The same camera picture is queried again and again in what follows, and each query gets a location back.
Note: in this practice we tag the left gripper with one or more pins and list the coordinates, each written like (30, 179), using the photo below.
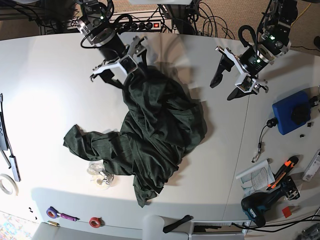
(248, 66)

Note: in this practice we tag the orange black utility knife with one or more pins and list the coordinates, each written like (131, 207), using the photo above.
(282, 172)

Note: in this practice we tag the grey usb hub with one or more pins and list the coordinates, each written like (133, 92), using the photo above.
(14, 168)

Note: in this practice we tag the white tape roll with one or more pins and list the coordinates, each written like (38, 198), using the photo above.
(8, 186)

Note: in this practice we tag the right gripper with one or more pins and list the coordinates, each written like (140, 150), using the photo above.
(133, 60)

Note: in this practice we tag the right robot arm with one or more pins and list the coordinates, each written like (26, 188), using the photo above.
(101, 34)

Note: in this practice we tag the paper instruction booklet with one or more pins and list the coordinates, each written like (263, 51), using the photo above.
(255, 178)

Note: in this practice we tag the purple marker pen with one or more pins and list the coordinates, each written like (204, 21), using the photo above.
(68, 217)

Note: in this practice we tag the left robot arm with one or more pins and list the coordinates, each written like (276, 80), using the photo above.
(263, 46)

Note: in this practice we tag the purple tape roll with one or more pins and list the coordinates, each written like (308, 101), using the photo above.
(52, 212)

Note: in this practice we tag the black power strip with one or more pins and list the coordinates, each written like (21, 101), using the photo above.
(142, 27)

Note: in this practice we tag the white rectangular device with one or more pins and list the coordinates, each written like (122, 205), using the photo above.
(312, 168)

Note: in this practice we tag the black cordless drill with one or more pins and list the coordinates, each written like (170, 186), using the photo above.
(256, 204)

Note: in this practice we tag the red square card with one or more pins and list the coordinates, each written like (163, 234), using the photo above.
(287, 212)

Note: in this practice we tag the red tape roll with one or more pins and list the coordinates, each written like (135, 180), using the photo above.
(95, 222)

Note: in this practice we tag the dark remote control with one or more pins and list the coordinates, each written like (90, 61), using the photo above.
(3, 136)

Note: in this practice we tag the blue box with black knob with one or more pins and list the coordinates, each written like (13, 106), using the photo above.
(292, 112)

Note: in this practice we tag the dark green t-shirt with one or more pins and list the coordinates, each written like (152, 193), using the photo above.
(161, 127)

